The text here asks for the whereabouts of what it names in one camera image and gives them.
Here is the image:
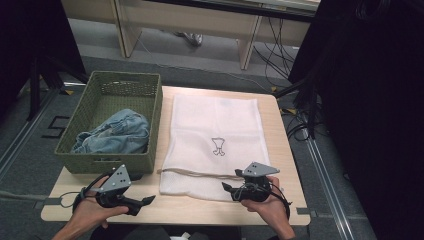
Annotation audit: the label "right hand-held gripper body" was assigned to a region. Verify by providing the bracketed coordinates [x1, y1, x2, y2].
[231, 161, 281, 203]

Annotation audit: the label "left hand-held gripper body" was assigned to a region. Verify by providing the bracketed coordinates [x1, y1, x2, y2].
[89, 163, 135, 210]

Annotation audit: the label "blue denim jeans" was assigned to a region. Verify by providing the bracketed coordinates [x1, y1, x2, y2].
[70, 108, 151, 155]

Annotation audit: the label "white mesh laundry bag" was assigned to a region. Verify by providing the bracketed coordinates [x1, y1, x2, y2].
[157, 94, 272, 203]

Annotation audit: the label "green woven basket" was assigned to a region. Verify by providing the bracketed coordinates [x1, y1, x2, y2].
[54, 70, 164, 175]

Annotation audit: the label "person's right hand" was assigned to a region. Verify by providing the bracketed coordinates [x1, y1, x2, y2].
[240, 175, 292, 231]

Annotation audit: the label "person's left hand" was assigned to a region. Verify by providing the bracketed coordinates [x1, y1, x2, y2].
[68, 175, 130, 231]

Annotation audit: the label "person's dark lap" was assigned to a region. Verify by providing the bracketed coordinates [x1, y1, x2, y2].
[89, 224, 242, 240]

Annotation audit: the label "black metal stand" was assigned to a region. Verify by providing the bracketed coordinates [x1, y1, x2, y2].
[25, 54, 90, 122]
[273, 77, 321, 140]

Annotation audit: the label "grey shoe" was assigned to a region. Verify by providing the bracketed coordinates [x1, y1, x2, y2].
[172, 31, 204, 48]

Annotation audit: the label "black curtain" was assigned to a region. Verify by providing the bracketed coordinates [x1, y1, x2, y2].
[0, 0, 88, 118]
[288, 0, 424, 240]

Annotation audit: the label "beige wooden desk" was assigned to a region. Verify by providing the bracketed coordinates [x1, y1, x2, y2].
[60, 0, 322, 71]

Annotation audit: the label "bundle of black floor cables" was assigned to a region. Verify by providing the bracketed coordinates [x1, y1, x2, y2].
[252, 16, 301, 91]

